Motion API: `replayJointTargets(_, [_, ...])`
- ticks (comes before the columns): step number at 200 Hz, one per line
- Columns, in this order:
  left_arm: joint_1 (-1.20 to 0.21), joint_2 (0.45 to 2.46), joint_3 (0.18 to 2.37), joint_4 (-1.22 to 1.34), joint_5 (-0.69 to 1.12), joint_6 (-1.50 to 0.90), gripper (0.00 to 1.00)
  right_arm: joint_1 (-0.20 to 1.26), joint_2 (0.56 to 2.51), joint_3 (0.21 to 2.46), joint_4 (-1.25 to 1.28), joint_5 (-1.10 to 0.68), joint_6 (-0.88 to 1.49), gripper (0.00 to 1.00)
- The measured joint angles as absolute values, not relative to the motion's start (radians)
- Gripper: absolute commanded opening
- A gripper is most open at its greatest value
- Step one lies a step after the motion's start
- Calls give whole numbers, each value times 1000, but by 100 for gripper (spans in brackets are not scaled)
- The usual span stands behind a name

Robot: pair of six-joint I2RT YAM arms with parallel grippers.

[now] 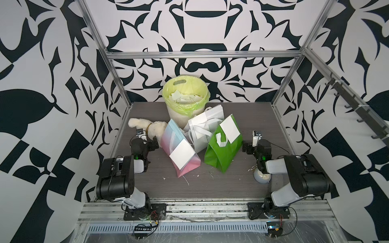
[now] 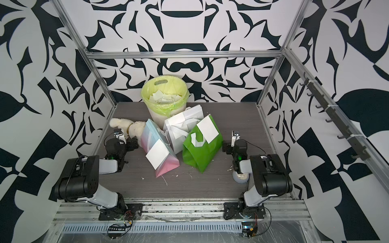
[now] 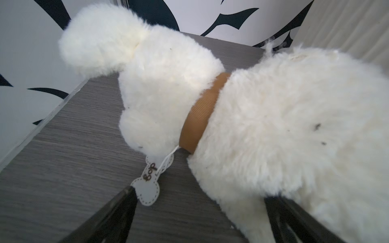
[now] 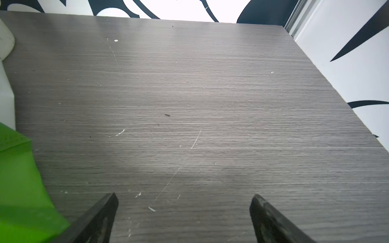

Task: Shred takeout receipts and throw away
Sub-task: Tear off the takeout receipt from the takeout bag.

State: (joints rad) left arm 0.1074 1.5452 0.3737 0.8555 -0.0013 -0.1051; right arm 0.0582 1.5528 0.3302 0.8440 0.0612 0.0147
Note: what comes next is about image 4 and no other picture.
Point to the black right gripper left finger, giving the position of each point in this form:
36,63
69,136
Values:
95,225

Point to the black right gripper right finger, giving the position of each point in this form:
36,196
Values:
271,226

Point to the green paper bag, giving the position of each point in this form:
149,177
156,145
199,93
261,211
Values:
27,212

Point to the white paper bag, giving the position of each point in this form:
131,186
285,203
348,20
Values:
7,94

